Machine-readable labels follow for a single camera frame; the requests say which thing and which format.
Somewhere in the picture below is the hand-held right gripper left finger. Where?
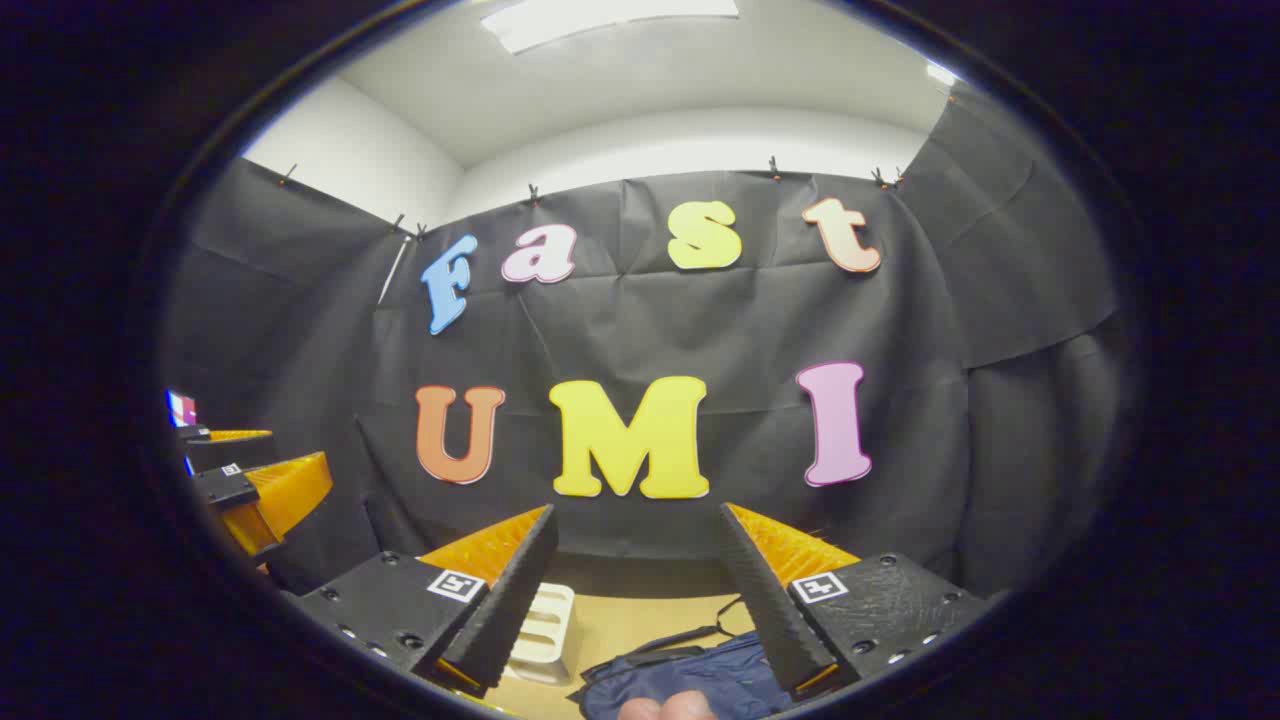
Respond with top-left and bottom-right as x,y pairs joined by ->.
290,503 -> 559,699

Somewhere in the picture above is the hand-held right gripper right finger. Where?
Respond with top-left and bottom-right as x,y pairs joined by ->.
718,502 -> 991,701

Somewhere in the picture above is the cream plastic bookshelf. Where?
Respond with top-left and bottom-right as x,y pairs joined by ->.
505,583 -> 576,686

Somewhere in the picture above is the blue schoolbag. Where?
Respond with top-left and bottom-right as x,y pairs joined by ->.
568,595 -> 801,720

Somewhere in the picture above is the thin white pole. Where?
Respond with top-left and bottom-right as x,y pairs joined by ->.
377,234 -> 412,307

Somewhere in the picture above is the row of small cloth clips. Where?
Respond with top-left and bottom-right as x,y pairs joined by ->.
280,155 -> 906,241

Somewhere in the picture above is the long ceiling light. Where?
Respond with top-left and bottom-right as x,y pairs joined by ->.
480,0 -> 741,56

